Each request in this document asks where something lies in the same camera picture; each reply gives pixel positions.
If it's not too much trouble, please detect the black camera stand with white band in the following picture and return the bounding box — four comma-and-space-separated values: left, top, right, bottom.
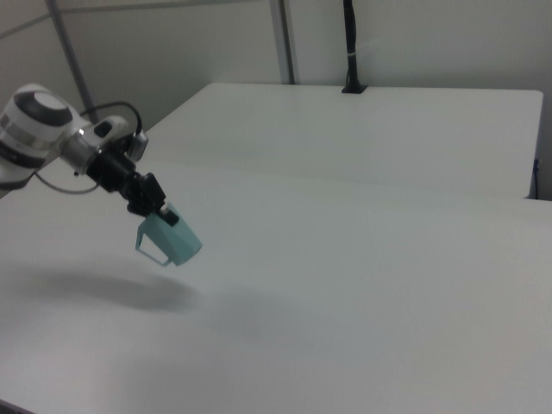
341, 0, 368, 95

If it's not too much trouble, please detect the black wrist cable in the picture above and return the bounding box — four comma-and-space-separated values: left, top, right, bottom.
79, 100, 146, 135

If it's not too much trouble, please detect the silver box on wrist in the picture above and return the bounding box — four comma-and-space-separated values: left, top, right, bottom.
128, 129, 151, 162

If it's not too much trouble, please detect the grey metal partition post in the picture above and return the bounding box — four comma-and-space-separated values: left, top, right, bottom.
44, 0, 95, 114
270, 0, 299, 85

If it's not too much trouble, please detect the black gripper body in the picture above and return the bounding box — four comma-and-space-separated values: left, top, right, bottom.
85, 149, 168, 217

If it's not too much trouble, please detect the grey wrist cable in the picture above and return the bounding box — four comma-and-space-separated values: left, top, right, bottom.
33, 171, 102, 196

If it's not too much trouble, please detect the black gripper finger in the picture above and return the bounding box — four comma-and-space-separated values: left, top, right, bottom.
159, 205, 180, 228

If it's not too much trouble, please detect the teal hexagonal cup with handle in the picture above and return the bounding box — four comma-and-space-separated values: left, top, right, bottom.
135, 199, 204, 269

